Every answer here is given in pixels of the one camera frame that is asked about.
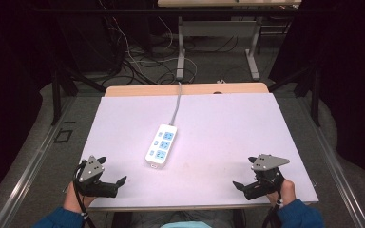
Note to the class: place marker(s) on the person's left hand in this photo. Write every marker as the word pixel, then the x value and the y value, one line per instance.
pixel 72 201

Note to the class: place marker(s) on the wooden table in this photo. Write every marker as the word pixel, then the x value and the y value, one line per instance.
pixel 196 88

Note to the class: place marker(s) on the white table board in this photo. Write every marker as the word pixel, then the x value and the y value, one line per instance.
pixel 221 133

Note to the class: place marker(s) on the person's right hand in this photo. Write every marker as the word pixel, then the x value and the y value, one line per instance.
pixel 285 191

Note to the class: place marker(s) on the dark curtain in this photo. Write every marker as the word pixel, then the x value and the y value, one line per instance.
pixel 351 79
pixel 9 79

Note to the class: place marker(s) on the desk with grey metal legs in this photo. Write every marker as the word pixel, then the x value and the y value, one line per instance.
pixel 217 28

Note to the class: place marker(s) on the white power strip blue sockets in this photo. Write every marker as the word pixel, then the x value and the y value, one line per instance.
pixel 161 145

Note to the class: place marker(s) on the aluminium floor rail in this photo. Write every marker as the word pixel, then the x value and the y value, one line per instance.
pixel 336 171
pixel 28 171

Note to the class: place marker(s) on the black metal stand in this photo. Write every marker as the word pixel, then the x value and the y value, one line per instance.
pixel 57 95
pixel 315 95

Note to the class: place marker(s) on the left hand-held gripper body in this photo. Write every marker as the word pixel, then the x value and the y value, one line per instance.
pixel 92 180

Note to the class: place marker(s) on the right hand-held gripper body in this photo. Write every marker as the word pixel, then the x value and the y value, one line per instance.
pixel 266 177

